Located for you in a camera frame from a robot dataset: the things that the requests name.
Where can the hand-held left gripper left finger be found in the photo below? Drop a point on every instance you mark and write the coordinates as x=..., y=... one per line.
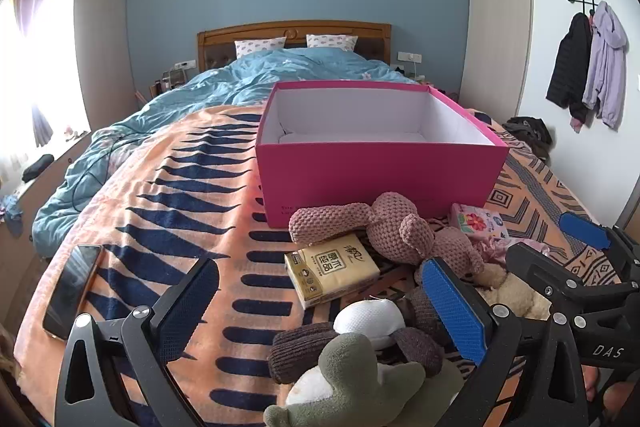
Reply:
x=187, y=307

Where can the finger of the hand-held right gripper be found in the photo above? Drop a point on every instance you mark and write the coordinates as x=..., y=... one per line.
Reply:
x=540, y=272
x=582, y=229

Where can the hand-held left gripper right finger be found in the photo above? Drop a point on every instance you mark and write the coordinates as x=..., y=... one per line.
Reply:
x=455, y=307

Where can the cream plush toy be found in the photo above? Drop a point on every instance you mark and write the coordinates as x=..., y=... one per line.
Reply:
x=515, y=292

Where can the pink floral tissue pack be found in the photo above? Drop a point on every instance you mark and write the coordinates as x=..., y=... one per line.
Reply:
x=475, y=222

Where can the pink knitted plush bear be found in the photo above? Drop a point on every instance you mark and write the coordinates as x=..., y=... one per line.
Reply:
x=400, y=227

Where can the green plush toy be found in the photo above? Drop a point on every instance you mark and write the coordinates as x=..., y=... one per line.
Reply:
x=350, y=367

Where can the brown hedgehog plush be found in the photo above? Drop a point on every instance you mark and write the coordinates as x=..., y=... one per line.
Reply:
x=300, y=352

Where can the yellow tissue pack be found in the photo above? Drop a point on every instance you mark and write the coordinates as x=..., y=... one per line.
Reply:
x=332, y=272

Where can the pink cardboard box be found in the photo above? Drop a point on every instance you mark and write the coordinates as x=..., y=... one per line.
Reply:
x=380, y=177

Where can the person's right hand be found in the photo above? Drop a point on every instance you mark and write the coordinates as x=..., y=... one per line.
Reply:
x=625, y=402

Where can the pile of dark clothes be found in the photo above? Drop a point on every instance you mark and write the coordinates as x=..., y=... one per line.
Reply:
x=527, y=129

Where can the black smartphone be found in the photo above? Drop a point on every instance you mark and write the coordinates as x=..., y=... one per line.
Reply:
x=75, y=287

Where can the orange patterned blanket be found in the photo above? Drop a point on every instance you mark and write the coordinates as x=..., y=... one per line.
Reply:
x=200, y=187

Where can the black jacket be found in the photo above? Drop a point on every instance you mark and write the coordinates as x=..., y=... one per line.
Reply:
x=570, y=62

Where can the lilac hoodie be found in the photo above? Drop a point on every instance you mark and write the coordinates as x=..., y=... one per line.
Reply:
x=607, y=62

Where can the heap of colourful clothes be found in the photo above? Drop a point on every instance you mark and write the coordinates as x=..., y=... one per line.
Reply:
x=10, y=209

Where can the black pouch on sill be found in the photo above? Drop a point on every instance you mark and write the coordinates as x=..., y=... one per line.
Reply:
x=37, y=167

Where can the blue floral duvet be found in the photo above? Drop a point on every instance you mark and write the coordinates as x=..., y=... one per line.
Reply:
x=210, y=92

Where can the cluttered bedside table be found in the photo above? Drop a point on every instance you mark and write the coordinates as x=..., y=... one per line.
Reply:
x=167, y=82

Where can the white patterned pillow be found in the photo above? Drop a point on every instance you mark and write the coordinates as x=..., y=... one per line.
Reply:
x=330, y=41
x=257, y=46

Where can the purple curtain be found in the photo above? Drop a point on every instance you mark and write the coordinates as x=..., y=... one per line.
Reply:
x=30, y=57

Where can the white wall socket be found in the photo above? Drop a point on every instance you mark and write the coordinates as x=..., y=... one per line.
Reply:
x=408, y=56
x=184, y=65

